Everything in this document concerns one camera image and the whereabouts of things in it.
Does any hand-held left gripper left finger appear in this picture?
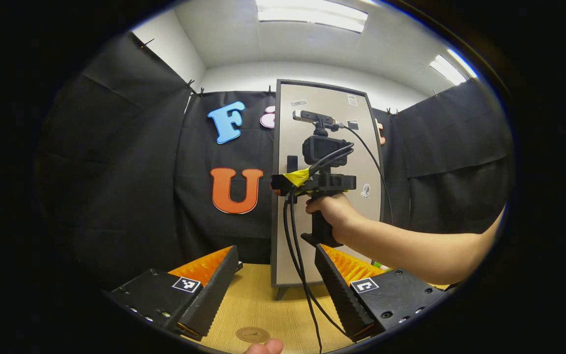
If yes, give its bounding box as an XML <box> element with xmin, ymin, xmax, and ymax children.
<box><xmin>108</xmin><ymin>245</ymin><xmax>240</xmax><ymax>341</ymax></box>

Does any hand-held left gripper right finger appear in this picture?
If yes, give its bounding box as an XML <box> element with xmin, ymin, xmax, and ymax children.
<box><xmin>314</xmin><ymin>243</ymin><xmax>446</xmax><ymax>342</ymax></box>

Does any grey cabinet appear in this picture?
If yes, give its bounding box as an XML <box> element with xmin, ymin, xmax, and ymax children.
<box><xmin>270</xmin><ymin>79</ymin><xmax>386</xmax><ymax>300</ymax></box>

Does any beige cabinet door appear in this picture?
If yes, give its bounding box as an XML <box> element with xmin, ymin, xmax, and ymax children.
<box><xmin>274</xmin><ymin>83</ymin><xmax>382</xmax><ymax>286</ymax></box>

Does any round brown coaster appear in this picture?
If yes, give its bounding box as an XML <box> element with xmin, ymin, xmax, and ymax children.
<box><xmin>236</xmin><ymin>326</ymin><xmax>271</xmax><ymax>344</ymax></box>

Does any black backdrop cloth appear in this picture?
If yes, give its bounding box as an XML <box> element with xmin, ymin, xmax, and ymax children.
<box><xmin>37</xmin><ymin>32</ymin><xmax>514</xmax><ymax>291</ymax></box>

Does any long ceiling light panel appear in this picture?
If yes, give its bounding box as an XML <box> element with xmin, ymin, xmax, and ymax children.
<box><xmin>256</xmin><ymin>0</ymin><xmax>368</xmax><ymax>33</ymax></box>

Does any small ceiling light panel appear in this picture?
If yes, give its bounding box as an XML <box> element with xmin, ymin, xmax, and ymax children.
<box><xmin>429</xmin><ymin>49</ymin><xmax>478</xmax><ymax>86</ymax></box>

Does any thick black cable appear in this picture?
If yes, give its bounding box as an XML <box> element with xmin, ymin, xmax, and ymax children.
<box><xmin>283</xmin><ymin>143</ymin><xmax>357</xmax><ymax>354</ymax></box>

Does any thin black cable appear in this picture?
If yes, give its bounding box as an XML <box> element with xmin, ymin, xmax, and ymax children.
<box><xmin>337</xmin><ymin>123</ymin><xmax>394</xmax><ymax>224</ymax></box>

